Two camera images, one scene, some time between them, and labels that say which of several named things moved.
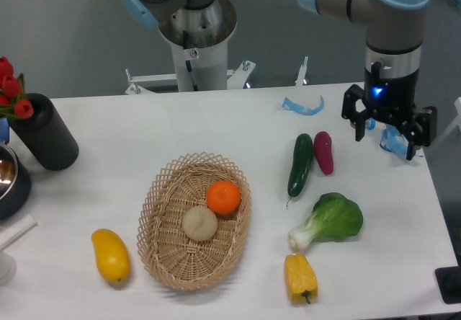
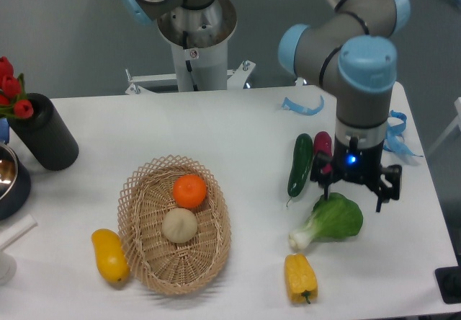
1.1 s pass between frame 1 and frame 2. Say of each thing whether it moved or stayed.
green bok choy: stayed
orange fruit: moved
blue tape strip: stayed
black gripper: moved
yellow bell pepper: stayed
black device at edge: stayed
